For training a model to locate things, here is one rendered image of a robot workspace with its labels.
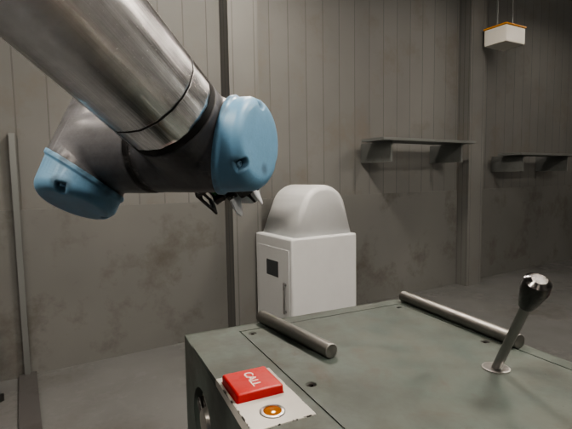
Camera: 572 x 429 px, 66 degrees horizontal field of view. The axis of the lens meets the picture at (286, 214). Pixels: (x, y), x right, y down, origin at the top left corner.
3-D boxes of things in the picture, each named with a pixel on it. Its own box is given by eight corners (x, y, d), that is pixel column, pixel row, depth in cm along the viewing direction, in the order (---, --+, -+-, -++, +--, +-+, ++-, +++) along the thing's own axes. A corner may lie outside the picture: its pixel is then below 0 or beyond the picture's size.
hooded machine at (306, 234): (317, 321, 461) (315, 183, 448) (357, 340, 406) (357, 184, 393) (254, 334, 423) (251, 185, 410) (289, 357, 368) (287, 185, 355)
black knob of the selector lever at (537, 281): (506, 311, 52) (508, 271, 51) (525, 306, 53) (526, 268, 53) (539, 320, 48) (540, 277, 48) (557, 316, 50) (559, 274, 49)
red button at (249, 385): (221, 389, 56) (221, 374, 56) (265, 379, 59) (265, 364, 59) (237, 411, 51) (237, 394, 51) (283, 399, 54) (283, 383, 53)
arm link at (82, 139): (98, 183, 33) (145, 71, 38) (5, 185, 38) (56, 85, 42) (161, 226, 40) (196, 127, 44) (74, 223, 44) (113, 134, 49)
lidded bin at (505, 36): (501, 51, 595) (501, 34, 593) (526, 44, 565) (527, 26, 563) (482, 47, 573) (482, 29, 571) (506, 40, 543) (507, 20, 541)
